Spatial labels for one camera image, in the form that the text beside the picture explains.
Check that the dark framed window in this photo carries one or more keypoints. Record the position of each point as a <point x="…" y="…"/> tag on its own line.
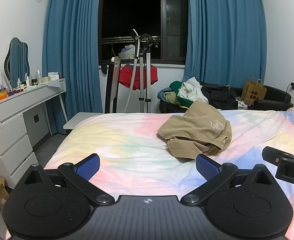
<point x="129" y="12"/>

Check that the white and blue cloth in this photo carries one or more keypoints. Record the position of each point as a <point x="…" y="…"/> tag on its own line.
<point x="127" y="51"/>

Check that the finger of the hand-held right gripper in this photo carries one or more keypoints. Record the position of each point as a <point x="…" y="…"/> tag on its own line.
<point x="274" y="153"/>

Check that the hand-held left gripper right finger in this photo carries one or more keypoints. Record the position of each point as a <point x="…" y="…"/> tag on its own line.
<point x="206" y="166"/>

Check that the white bench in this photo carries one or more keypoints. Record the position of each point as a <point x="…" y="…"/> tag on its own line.
<point x="79" y="120"/>

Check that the green garment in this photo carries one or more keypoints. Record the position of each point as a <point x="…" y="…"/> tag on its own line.
<point x="184" y="101"/>

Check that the white garment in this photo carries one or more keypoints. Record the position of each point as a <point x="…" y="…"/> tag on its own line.
<point x="191" y="90"/>

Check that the tan sweatshirt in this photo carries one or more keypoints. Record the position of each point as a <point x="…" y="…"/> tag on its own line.
<point x="199" y="127"/>

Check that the yellow-green cloth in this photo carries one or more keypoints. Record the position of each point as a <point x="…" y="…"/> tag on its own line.
<point x="170" y="97"/>

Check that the blue curtain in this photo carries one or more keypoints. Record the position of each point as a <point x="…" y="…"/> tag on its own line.
<point x="72" y="42"/>
<point x="224" y="30"/>

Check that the small white bottle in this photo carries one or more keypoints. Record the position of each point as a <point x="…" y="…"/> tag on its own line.
<point x="19" y="83"/>
<point x="27" y="80"/>

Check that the white dressing table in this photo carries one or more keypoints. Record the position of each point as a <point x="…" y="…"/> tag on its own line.
<point x="9" y="140"/>

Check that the wavy framed mirror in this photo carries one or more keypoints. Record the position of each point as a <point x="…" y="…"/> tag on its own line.
<point x="18" y="60"/>

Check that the black jacket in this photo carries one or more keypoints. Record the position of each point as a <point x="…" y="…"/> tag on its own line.
<point x="219" y="96"/>

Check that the tissue box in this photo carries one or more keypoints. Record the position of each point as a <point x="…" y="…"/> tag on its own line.
<point x="53" y="77"/>

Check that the pastel tie-dye bed blanket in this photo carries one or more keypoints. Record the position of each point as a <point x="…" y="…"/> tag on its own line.
<point x="124" y="140"/>

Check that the garment steamer stand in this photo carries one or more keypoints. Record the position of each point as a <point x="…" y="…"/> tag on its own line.
<point x="144" y="80"/>

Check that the black sofa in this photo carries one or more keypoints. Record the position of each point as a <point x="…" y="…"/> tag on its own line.
<point x="274" y="97"/>

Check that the metal balcony rail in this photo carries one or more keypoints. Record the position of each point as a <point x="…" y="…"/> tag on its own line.
<point x="117" y="39"/>

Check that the brown paper bag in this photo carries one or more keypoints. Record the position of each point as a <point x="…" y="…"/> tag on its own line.
<point x="253" y="92"/>

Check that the red garment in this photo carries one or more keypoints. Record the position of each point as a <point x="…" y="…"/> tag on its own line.
<point x="127" y="77"/>

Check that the white pump bottle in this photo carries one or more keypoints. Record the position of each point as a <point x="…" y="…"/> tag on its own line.
<point x="38" y="76"/>

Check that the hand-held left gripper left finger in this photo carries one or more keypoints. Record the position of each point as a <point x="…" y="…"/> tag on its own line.
<point x="88" y="166"/>

